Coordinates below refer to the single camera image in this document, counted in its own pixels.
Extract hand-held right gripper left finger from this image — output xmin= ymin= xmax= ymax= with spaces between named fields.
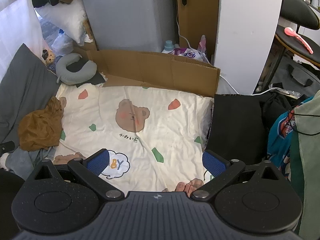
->
xmin=25 ymin=149 xmax=124 ymax=200

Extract bear print bedsheet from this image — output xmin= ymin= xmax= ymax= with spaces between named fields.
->
xmin=51 ymin=81 xmax=215 ymax=193

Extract pink hairbrush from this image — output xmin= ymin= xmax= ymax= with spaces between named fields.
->
xmin=284 ymin=27 xmax=314 ymax=54

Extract brown printed t-shirt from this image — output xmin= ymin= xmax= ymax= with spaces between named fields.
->
xmin=18 ymin=96 xmax=64 ymax=152

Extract person's foot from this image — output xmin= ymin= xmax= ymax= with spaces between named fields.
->
xmin=162 ymin=179 xmax=204 ymax=195

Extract dark green-grey blanket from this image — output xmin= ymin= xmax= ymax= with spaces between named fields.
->
xmin=0 ymin=43 xmax=62 ymax=145

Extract purple white plastic bag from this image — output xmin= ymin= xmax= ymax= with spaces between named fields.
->
xmin=172 ymin=47 xmax=208 ymax=61

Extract detergent bottle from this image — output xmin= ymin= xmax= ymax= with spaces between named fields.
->
xmin=162 ymin=40 xmax=175 ymax=54

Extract black folded cloth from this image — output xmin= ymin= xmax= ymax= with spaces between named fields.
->
xmin=206 ymin=94 xmax=269 ymax=165

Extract black cord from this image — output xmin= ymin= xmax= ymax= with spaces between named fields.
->
xmin=287 ymin=106 xmax=320 ymax=136

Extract white cable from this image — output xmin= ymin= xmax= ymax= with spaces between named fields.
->
xmin=176 ymin=11 xmax=282 ymax=96

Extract white pillow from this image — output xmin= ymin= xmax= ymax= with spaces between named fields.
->
xmin=35 ymin=0 xmax=88 ymax=44

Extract grey duffel bag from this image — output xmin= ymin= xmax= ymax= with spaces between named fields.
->
xmin=260 ymin=55 xmax=320 ymax=98

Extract black chair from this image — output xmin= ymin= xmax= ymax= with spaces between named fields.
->
xmin=274 ymin=0 xmax=320 ymax=68

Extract blue denim pants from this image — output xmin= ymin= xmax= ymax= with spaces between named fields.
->
xmin=5 ymin=146 xmax=57 ymax=174

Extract clear plastic bags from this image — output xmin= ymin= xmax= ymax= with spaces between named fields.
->
xmin=40 ymin=17 xmax=74 ymax=55

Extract flattened cardboard box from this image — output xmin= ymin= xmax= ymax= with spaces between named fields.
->
xmin=72 ymin=46 xmax=221 ymax=98

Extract small teddy bear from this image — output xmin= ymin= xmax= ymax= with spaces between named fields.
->
xmin=41 ymin=49 xmax=57 ymax=67

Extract tall cardboard panel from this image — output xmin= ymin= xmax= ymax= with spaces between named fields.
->
xmin=175 ymin=0 xmax=220 ymax=58

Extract pink bottle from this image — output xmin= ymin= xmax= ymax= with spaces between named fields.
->
xmin=197 ymin=35 xmax=208 ymax=55

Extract black backpack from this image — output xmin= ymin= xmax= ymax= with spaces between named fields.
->
xmin=259 ymin=92 xmax=300 ymax=130

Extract grey appliance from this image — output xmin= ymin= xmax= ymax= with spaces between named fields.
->
xmin=77 ymin=0 xmax=179 ymax=53

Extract teal printed garment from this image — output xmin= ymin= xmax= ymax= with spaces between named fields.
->
xmin=267 ymin=96 xmax=313 ymax=180

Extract black cloth under neck pillow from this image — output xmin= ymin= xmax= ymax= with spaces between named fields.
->
xmin=75 ymin=74 xmax=107 ymax=88

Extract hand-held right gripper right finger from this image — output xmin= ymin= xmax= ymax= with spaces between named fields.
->
xmin=191 ymin=150 xmax=287 ymax=202

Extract clear plastic packet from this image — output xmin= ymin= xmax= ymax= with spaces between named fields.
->
xmin=275 ymin=87 xmax=300 ymax=99

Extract light green jacket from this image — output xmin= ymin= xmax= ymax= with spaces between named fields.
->
xmin=290 ymin=89 xmax=320 ymax=240

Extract white curtain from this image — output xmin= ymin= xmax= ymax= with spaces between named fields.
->
xmin=0 ymin=0 xmax=43 ymax=80

